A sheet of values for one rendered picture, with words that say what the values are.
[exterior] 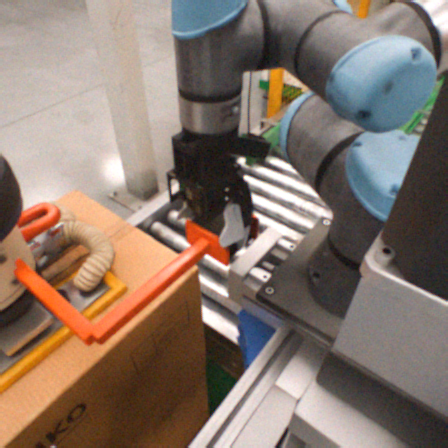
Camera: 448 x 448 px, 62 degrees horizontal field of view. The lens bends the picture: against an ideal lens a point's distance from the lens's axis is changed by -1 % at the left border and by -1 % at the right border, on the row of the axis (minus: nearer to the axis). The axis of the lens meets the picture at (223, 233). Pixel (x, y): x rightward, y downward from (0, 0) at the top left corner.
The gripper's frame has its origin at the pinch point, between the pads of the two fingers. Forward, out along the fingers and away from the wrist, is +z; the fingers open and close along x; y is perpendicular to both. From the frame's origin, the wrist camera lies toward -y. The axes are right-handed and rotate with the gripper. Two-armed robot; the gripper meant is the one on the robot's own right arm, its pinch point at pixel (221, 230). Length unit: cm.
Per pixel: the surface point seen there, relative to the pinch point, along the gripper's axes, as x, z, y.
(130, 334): -4.9, 14.1, 18.1
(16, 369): -12.0, 11.5, 33.8
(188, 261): 1.0, -0.7, 8.7
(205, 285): -23, 53, -20
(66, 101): -282, 108, -124
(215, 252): 2.1, 0.6, 3.9
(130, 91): -123, 38, -77
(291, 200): -24, 53, -73
